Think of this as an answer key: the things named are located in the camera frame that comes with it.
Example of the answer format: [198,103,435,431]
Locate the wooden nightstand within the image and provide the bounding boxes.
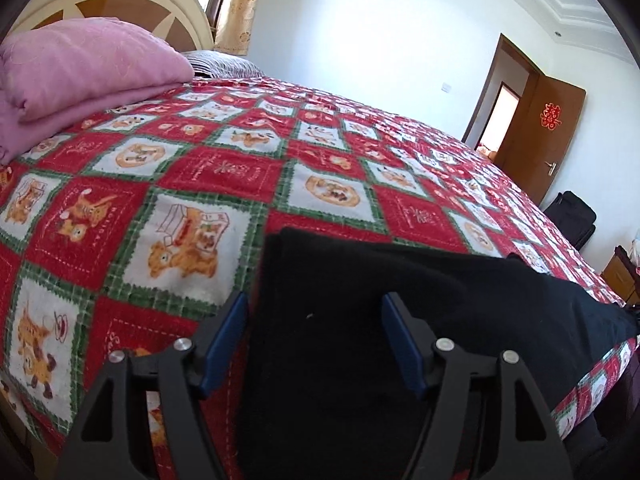
[600,245,640,308]

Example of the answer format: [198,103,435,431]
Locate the red printed bedspread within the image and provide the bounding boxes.
[0,76,638,480]

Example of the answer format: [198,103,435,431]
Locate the red paper door decoration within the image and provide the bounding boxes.
[540,104,562,132]

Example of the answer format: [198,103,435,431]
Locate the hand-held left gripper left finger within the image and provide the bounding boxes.
[54,291,250,480]

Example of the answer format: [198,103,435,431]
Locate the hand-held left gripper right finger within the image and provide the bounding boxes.
[381,292,567,480]

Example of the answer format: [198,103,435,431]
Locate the cream wooden headboard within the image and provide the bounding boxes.
[10,0,216,53]

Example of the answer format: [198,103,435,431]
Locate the brown door frame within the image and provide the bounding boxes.
[461,33,542,147]

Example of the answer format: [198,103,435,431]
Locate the brown wooden door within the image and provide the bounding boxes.
[495,74,587,206]

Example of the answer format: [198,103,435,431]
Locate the black bag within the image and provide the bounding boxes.
[542,191,597,251]

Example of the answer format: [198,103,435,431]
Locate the striped pillow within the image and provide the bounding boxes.
[181,50,263,79]

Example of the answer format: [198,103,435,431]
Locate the black pants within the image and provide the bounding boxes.
[237,227,640,480]

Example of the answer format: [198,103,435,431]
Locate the pink folded quilt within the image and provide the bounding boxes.
[0,17,195,165]

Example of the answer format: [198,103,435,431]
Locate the orange patterned curtain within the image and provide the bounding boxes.
[215,0,261,58]

